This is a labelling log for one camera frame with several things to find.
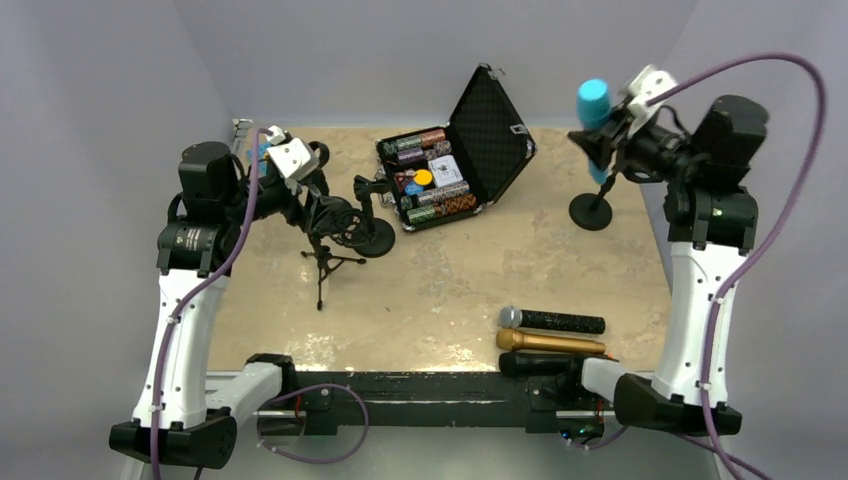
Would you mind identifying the black tripod mic stand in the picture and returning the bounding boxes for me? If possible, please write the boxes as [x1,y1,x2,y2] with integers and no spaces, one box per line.
[299,185,368,312]

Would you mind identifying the red triangular token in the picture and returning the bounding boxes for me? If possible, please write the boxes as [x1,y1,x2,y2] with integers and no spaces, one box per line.
[393,170,416,193]

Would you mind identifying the black microphone orange end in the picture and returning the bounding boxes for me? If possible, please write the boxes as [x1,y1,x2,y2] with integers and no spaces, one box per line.
[498,352,586,377]

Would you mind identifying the silver-head black microphone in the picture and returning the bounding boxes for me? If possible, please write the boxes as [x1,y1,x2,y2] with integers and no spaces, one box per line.
[498,306,606,335]

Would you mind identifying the black round-base mic stand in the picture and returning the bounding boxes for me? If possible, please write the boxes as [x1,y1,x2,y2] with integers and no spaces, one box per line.
[308,141,330,196]

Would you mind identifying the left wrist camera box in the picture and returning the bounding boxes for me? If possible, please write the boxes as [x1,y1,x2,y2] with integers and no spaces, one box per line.
[267,138,320,182]

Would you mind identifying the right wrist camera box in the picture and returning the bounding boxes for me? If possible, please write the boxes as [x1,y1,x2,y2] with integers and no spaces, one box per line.
[624,64,678,139]

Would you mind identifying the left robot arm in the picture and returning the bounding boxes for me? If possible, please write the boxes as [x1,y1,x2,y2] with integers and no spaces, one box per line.
[109,138,330,471]

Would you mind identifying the gold microphone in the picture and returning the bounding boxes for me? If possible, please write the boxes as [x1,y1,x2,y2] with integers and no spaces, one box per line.
[495,329,606,355]

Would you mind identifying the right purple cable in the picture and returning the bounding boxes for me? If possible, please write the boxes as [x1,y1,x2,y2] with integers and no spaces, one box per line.
[649,52,828,480]

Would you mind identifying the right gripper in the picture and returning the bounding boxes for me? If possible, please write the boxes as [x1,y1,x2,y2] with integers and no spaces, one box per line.
[570,100,705,184]

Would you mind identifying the black front mounting rail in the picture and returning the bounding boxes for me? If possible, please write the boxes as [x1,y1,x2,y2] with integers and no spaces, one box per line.
[296,371,596,435]

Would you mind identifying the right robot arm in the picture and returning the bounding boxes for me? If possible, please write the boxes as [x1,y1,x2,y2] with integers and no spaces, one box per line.
[561,95,769,436]

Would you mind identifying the blue building baseplate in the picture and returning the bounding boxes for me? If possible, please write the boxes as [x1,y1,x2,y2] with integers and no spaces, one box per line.
[246,143,270,178]

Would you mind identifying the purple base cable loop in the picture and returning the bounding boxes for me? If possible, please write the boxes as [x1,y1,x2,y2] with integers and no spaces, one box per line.
[255,384,370,466]

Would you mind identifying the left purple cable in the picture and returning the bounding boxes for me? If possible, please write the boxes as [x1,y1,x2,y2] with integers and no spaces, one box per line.
[149,125,286,480]

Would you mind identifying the yellow dealer chip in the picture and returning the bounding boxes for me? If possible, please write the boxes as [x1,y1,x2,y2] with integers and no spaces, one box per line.
[413,169,433,187]

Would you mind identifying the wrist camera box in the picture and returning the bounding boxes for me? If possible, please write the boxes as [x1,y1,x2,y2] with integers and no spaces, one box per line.
[267,138,320,182]
[624,64,678,139]

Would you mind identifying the white playing card deck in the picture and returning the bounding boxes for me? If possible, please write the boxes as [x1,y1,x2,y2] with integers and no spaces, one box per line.
[428,155,464,187]

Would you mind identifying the shock-mount round-base stand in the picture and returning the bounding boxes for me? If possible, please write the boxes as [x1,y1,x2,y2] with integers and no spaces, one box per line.
[568,163,619,231]

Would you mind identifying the blue microphone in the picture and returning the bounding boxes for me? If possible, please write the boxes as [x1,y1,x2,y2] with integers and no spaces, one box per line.
[576,78,612,185]

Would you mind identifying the black poker chip case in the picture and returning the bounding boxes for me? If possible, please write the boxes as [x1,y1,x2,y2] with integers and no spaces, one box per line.
[375,63,538,233]

